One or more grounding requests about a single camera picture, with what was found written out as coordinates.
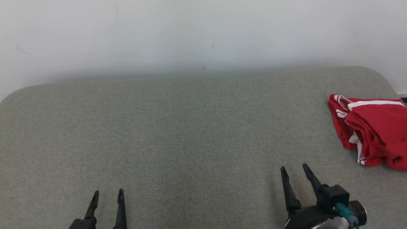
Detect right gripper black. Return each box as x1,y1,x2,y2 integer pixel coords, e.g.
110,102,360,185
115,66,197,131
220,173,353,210
280,163,368,229

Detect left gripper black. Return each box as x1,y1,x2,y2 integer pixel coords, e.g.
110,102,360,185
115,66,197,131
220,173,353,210
68,188,128,229

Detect red Bulls 23 jersey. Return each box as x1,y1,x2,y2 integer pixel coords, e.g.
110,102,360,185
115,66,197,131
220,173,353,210
328,94,367,166

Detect red shorts with white stripe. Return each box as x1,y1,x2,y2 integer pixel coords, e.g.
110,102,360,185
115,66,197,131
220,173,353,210
345,99,407,172

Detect black cable with teal plug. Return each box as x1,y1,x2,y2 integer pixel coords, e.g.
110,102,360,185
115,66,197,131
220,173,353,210
335,204,360,229

